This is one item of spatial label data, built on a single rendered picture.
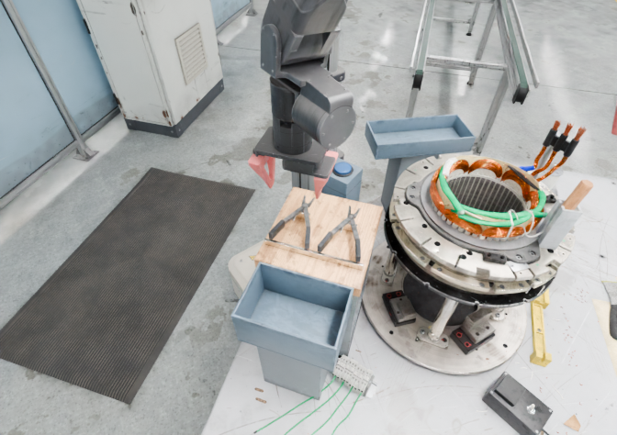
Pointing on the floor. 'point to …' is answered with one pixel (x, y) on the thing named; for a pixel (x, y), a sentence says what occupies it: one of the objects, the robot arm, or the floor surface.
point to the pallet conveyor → (513, 73)
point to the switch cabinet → (153, 44)
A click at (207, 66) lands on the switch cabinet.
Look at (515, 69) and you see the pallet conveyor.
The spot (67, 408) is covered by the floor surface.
